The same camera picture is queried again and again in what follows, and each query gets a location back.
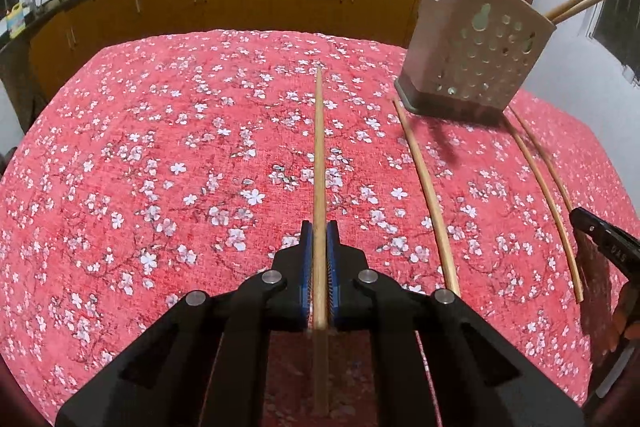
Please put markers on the yellow detergent bottle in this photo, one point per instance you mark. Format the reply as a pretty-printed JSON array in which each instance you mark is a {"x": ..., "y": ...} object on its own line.
[{"x": 16, "y": 22}]

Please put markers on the beige perforated utensil holder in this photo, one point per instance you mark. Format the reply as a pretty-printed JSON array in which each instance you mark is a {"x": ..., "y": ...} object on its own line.
[{"x": 475, "y": 42}]

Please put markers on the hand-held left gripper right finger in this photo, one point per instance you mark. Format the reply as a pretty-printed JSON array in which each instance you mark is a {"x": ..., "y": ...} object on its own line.
[{"x": 334, "y": 267}]

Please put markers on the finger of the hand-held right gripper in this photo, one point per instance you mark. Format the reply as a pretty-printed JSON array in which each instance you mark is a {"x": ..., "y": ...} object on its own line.
[
  {"x": 612, "y": 374},
  {"x": 607, "y": 239}
]

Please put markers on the large barred window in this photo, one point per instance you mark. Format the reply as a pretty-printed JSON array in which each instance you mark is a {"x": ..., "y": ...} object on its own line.
[{"x": 617, "y": 17}]

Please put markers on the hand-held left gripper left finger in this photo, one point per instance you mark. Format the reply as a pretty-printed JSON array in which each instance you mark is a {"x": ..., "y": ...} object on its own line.
[{"x": 306, "y": 267}]

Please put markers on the red floral tablecloth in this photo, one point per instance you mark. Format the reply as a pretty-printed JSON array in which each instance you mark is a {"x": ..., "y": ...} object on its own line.
[{"x": 175, "y": 157}]

